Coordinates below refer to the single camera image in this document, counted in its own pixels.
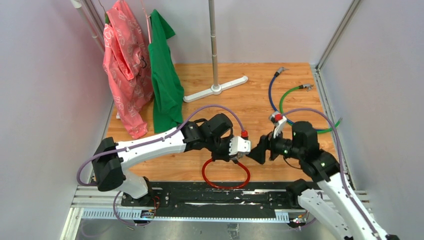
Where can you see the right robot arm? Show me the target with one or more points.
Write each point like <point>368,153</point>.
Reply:
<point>348,219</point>

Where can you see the white clothes rack stand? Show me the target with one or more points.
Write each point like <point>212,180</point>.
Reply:
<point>216,88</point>

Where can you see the green t-shirt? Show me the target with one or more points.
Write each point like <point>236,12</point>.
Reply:
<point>167,87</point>

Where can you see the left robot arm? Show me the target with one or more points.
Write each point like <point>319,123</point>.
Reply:
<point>112,160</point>

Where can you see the pink patterned garment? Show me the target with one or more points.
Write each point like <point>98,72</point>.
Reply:
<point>127,65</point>

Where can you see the red cable lock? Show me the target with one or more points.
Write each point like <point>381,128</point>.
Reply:
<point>226,180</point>

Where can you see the green cable lock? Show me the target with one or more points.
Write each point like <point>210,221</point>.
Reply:
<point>293,92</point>

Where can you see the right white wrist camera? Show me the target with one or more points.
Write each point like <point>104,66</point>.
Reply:
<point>279,121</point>

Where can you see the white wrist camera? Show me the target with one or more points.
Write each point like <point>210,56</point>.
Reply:
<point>238,147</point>
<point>279,121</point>

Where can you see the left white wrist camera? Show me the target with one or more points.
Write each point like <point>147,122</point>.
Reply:
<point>238,147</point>

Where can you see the aluminium frame rail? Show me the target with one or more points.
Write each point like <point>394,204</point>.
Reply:
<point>89,204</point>

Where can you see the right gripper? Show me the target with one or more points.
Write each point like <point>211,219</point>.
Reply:
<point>266,142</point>

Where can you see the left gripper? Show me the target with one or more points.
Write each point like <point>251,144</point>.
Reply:
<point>226,156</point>

